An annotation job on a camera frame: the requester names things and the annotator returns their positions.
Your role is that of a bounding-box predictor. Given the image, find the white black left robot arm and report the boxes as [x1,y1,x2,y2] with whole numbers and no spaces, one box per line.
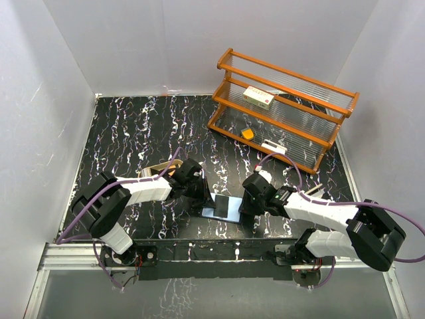
[70,158,215,265]

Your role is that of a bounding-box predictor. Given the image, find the black credit card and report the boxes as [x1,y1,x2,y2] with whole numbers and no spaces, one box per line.
[213,195,229,218]

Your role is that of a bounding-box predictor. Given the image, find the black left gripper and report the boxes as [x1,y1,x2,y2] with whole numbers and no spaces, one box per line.
[183,176,216,209]

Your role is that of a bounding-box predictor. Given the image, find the stack of credit cards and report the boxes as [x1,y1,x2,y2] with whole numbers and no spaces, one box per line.
[138,167,152,178]

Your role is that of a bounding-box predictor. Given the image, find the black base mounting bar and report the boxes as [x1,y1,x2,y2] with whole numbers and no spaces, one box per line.
[135,238,295,280]

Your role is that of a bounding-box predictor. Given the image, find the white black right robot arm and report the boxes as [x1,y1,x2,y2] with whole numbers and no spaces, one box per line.
[240,171,406,272]

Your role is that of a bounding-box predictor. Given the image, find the beige flat wooden piece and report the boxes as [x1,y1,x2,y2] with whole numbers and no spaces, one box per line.
[305,183,323,195]

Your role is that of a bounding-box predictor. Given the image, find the white black small device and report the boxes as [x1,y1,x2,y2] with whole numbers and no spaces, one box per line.
[261,140,288,155]

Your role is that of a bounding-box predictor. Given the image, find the beige oval plastic tray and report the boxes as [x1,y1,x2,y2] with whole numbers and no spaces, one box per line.
[149,159,183,176]

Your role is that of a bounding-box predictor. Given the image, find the black blue card holder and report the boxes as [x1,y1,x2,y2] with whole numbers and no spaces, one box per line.
[201,193,242,224]

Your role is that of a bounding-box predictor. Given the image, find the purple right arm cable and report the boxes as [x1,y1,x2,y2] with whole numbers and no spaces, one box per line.
[254,152,425,264]

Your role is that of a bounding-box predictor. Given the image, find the orange wooden shelf rack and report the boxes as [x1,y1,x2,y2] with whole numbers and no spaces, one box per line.
[208,49,359,174]

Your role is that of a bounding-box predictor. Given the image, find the small orange yellow block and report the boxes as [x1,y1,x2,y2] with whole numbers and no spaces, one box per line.
[241,128,255,140]

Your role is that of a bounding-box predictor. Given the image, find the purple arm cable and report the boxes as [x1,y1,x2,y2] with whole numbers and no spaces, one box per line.
[254,152,425,264]
[55,146,187,246]

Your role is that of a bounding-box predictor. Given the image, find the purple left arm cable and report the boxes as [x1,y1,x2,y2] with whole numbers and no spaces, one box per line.
[55,146,187,246]

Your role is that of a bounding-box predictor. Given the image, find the white red small box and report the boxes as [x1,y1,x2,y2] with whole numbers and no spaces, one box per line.
[242,86,274,110]

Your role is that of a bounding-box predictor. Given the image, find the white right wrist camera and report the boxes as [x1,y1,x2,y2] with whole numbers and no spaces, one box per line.
[258,169,272,183]

